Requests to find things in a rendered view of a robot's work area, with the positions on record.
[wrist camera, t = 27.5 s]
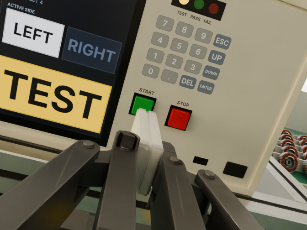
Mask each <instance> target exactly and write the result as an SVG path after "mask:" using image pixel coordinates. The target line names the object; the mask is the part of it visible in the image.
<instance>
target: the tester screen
mask: <svg viewBox="0 0 307 230"><path fill-rule="evenodd" d="M136 2H137V0H0V55H2V56H5V57H9V58H13V59H16V60H20V61H23V62H26V63H31V64H34V65H37V66H41V67H44V68H48V69H52V70H55V71H59V72H62V73H66V74H70V75H73V76H76V77H80V78H84V79H87V80H91V81H94V82H98V83H101V84H105V85H109V86H112V88H111V93H110V96H109V100H108V104H107V107H106V112H105V115H104V119H103V123H102V126H101V131H100V133H96V132H92V131H88V130H84V129H80V128H77V127H73V126H69V125H64V124H61V123H57V122H53V121H49V120H45V119H41V118H37V117H34V116H30V115H26V114H22V113H18V112H14V111H11V110H6V109H3V108H0V113H1V114H5V115H9V116H13V117H17V118H21V119H25V120H29V121H33V122H36V123H40V124H44V125H48V126H52V127H56V128H60V129H64V130H68V131H72V132H76V133H80V134H83V135H87V136H91V137H95V138H99V139H100V138H101V134H102V131H103V127H104V123H105V120H106V115H107V112H108V108H109V104H110V101H111V96H112V93H113V89H114V86H115V82H116V78H117V74H118V70H119V67H120V63H121V59H122V55H123V51H124V48H125V44H126V41H127V36H128V33H129V29H130V25H131V22H132V17H133V14H134V10H135V6H136ZM7 8H10V9H13V10H16V11H20V12H23V13H26V14H29V15H32V16H36V17H39V18H43V19H45V20H49V21H53V22H56V23H59V24H62V25H65V26H69V27H72V28H75V29H79V30H82V31H85V32H89V33H92V34H95V35H98V36H101V37H105V38H108V39H112V40H114V41H118V42H122V47H121V50H120V54H119V58H118V61H117V65H116V70H115V73H114V74H112V73H108V72H105V71H101V70H98V69H95V68H90V67H87V66H84V65H81V64H77V63H73V62H70V61H66V60H63V59H60V58H57V57H52V56H49V55H46V54H42V53H39V52H35V51H32V50H28V49H25V48H22V47H18V46H14V45H11V44H8V43H4V42H2V38H3V32H4V25H5V16H6V9H7Z"/></svg>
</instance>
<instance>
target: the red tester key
mask: <svg viewBox="0 0 307 230"><path fill-rule="evenodd" d="M189 117H190V113H189V112H187V111H183V110H180V109H176V108H172V111H171V113H170V116H169V120H168V126H171V127H174V128H178V129H182V130H185V128H186V125H187V122H188V119H189Z"/></svg>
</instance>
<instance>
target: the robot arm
mask: <svg viewBox="0 0 307 230"><path fill-rule="evenodd" d="M90 187H102V189H101V194H100V198H99V202H98V206H97V211H96V215H95V220H94V224H93V228H92V230H136V192H137V193H138V194H140V195H144V196H147V194H148V195H149V193H150V190H151V187H152V191H151V194H150V197H149V199H148V203H147V206H146V209H148V207H149V206H150V217H151V230H265V229H264V228H263V227H262V226H261V224H260V223H259V222H258V221H257V220H256V219H255V218H254V216H253V215H252V214H251V213H250V212H249V211H248V210H247V209H246V208H245V206H244V205H243V204H242V203H241V202H240V201H239V199H238V198H237V197H236V196H235V195H234V194H233V193H232V191H231V190H230V189H229V188H228V187H227V186H226V184H225V183H224V182H223V181H222V180H221V179H220V178H219V177H218V176H217V175H216V174H214V173H213V172H212V171H209V170H205V169H200V170H198V172H197V174H196V175H195V174H193V173H191V172H189V171H187V170H186V167H185V164H184V163H183V161H182V160H180V159H178V158H177V155H176V151H175V147H174V146H173V145H172V144H171V143H169V142H165V141H162V140H161V135H160V130H159V124H158V119H157V115H156V113H155V112H153V111H148V112H147V111H146V110H145V109H142V108H139V109H137V112H136V116H135V119H134V122H133V126H132V129H131V132H129V131H122V130H119V131H117V132H116V135H115V138H114V142H113V145H112V148H111V149H110V150H108V151H100V146H99V145H98V144H97V143H95V142H93V141H90V140H79V141H76V142H75V143H74V144H72V145H71V146H69V147H68V148H67V149H65V150H64V151H62V152H61V153H60V154H58V155H57V156H56V157H54V158H53V159H51V160H50V161H48V162H47V163H46V164H44V165H43V166H41V167H40V168H39V169H37V170H36V171H35V172H33V173H32V174H30V175H29V176H28V177H26V178H25V179H23V180H22V181H21V182H19V183H18V184H17V185H15V186H14V187H12V188H11V189H10V190H8V191H7V192H5V193H4V194H3V195H1V196H0V230H58V229H59V227H60V226H61V225H62V224H63V222H64V221H65V220H66V219H67V218H68V216H69V215H70V214H71V213H72V212H73V210H74V209H75V208H76V207H77V205H78V204H79V203H80V202H81V200H82V199H83V198H84V197H85V195H86V194H87V193H88V191H89V189H90ZM210 204H211V206H212V210H211V213H210V214H209V212H208V209H209V206H210Z"/></svg>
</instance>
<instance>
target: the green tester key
mask: <svg viewBox="0 0 307 230"><path fill-rule="evenodd" d="M153 104H154V101H153V100H152V99H147V98H144V97H141V96H136V98H135V101H134V104H133V108H132V114H134V115H136V112H137V109H139V108H142V109H145V110H146V111H147V112H148V111H151V110H152V107H153Z"/></svg>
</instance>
